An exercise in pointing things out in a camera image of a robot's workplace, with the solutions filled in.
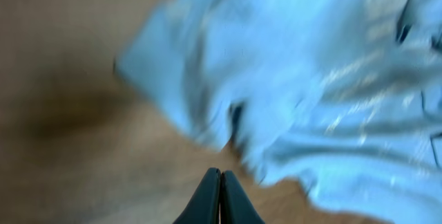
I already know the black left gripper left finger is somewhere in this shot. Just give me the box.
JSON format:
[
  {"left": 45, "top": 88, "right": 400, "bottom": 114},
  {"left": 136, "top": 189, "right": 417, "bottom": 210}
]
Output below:
[{"left": 173, "top": 167, "right": 221, "bottom": 224}]

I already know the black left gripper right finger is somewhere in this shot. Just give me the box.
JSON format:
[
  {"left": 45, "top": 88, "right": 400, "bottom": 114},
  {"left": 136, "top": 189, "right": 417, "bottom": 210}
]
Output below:
[{"left": 220, "top": 171, "right": 265, "bottom": 224}]

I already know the light blue printed t-shirt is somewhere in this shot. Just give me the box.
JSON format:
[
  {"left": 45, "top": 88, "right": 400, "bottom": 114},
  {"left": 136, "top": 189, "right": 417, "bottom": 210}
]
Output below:
[{"left": 116, "top": 0, "right": 441, "bottom": 223}]

